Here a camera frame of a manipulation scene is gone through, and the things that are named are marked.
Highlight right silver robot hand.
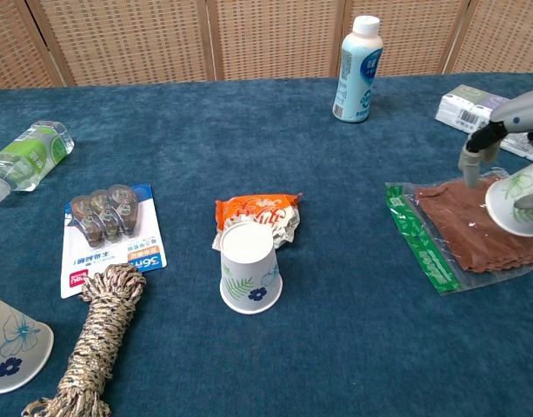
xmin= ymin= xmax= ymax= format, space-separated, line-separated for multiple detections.
xmin=458 ymin=85 xmax=533 ymax=212

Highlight white floral paper cup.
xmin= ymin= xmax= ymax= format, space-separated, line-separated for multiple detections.
xmin=0 ymin=294 xmax=55 ymax=395
xmin=484 ymin=169 xmax=533 ymax=238
xmin=219 ymin=222 xmax=283 ymax=315

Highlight pastel tissue multipack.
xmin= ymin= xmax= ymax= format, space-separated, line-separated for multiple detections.
xmin=434 ymin=84 xmax=533 ymax=162

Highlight zip bag brown cloths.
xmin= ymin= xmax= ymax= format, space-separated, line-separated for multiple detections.
xmin=385 ymin=175 xmax=533 ymax=297

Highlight white drink bottle blue label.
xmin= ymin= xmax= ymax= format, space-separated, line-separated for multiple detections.
xmin=332 ymin=15 xmax=384 ymax=125

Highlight orange white snack packet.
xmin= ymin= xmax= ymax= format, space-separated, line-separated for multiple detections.
xmin=211 ymin=192 xmax=303 ymax=252

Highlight blue tablecloth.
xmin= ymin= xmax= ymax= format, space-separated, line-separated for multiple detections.
xmin=0 ymin=72 xmax=533 ymax=417

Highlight wicker folding screen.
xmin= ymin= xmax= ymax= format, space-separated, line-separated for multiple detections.
xmin=0 ymin=0 xmax=533 ymax=90

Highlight correction tape blister pack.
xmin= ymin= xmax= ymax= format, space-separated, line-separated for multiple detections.
xmin=60 ymin=182 xmax=168 ymax=300

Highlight clear bottle green label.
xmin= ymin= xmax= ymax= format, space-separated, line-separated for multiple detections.
xmin=0 ymin=120 xmax=75 ymax=204

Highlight camouflage rope bundle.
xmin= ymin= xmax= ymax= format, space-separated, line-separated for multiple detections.
xmin=21 ymin=262 xmax=148 ymax=417

